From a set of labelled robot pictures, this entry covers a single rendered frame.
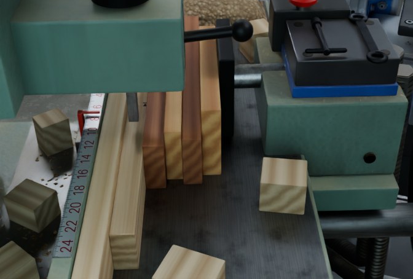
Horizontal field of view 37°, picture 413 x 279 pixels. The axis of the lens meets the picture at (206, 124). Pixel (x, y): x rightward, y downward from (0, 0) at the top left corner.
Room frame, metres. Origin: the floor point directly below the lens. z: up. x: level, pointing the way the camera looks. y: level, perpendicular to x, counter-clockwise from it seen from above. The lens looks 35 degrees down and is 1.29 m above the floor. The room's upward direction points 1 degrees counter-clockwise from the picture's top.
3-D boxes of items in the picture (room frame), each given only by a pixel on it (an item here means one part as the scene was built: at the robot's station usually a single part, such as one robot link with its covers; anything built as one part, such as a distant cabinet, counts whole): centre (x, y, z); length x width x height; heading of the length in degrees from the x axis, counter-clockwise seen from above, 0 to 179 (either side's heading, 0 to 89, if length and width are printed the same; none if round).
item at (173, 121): (0.56, 0.03, 0.93); 0.21 x 0.02 x 0.06; 1
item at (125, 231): (0.63, 0.07, 0.92); 0.58 x 0.02 x 0.04; 1
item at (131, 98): (0.48, 0.07, 0.97); 0.01 x 0.01 x 0.05; 1
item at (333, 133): (0.56, -0.12, 0.92); 0.15 x 0.13 x 0.09; 1
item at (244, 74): (0.56, -0.05, 0.95); 0.09 x 0.07 x 0.09; 1
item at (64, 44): (0.48, 0.09, 1.03); 0.14 x 0.07 x 0.09; 91
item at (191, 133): (0.57, 0.01, 0.93); 0.25 x 0.02 x 0.05; 1
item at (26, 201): (0.51, 0.19, 0.82); 0.04 x 0.04 x 0.03; 60
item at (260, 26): (0.69, -0.07, 0.92); 0.04 x 0.03 x 0.04; 19
